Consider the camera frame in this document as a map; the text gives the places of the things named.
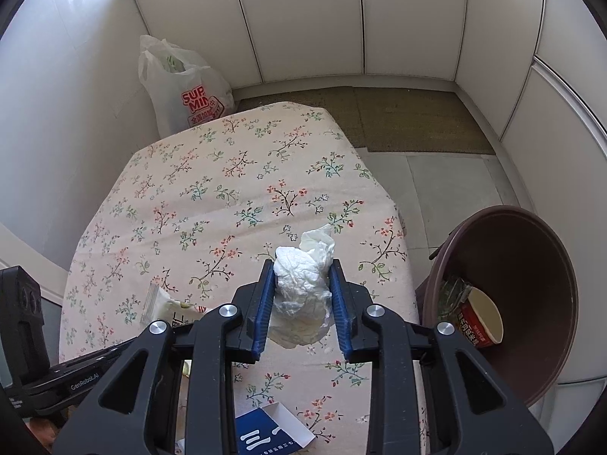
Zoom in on blue milk carton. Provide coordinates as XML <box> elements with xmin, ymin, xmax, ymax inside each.
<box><xmin>234</xmin><ymin>402</ymin><xmax>316</xmax><ymax>455</ymax></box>

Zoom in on clear crushed plastic bottle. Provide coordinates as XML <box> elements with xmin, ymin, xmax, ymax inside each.
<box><xmin>439</xmin><ymin>276</ymin><xmax>472</xmax><ymax>323</ymax></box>

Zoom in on white plastic shopping bag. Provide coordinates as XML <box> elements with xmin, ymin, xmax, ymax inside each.
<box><xmin>137</xmin><ymin>34</ymin><xmax>235</xmax><ymax>138</ymax></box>

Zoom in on white kitchen cabinets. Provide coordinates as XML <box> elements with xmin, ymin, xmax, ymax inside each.
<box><xmin>126</xmin><ymin>0</ymin><xmax>607</xmax><ymax>384</ymax></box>

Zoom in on white tissue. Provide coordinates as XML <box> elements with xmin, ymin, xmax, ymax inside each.
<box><xmin>268</xmin><ymin>223</ymin><xmax>337</xmax><ymax>348</ymax></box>

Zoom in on brown plastic trash bin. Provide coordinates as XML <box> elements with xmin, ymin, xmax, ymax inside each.
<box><xmin>415</xmin><ymin>205</ymin><xmax>580</xmax><ymax>406</ymax></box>

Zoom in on floral tablecloth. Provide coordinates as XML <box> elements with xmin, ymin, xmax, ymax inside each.
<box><xmin>59</xmin><ymin>100</ymin><xmax>420</xmax><ymax>455</ymax></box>

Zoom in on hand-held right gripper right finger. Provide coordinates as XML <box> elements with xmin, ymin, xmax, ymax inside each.
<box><xmin>327</xmin><ymin>258</ymin><xmax>553</xmax><ymax>455</ymax></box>

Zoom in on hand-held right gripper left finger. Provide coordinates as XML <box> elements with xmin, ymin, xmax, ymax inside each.
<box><xmin>52</xmin><ymin>260</ymin><xmax>277</xmax><ymax>455</ymax></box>

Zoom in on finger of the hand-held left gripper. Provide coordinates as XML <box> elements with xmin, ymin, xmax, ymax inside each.
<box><xmin>21</xmin><ymin>339</ymin><xmax>143</xmax><ymax>401</ymax></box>

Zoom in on olive floor mat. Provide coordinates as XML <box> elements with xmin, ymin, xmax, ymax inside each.
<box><xmin>234</xmin><ymin>86</ymin><xmax>496</xmax><ymax>155</ymax></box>

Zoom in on white snack wrapper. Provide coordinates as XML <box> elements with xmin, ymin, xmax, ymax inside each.
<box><xmin>142</xmin><ymin>283</ymin><xmax>209</xmax><ymax>330</ymax></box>

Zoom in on red instant noodle bowl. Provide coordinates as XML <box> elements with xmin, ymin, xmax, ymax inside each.
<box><xmin>456</xmin><ymin>287</ymin><xmax>504</xmax><ymax>349</ymax></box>

